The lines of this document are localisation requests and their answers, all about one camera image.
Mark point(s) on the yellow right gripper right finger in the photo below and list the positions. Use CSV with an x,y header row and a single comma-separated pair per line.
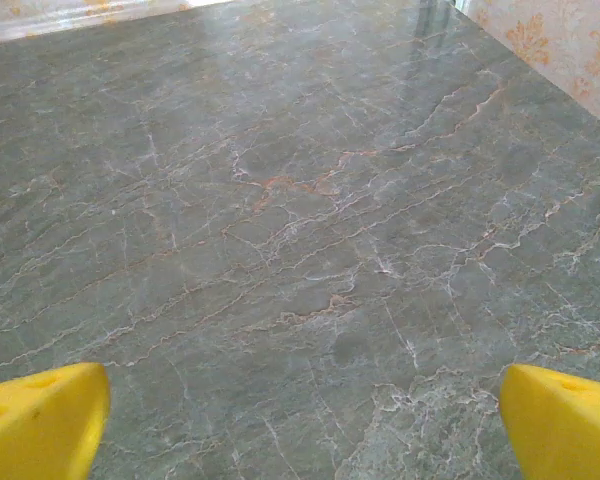
x,y
565,430

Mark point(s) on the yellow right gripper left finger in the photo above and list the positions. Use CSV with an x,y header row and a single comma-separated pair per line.
x,y
40,430

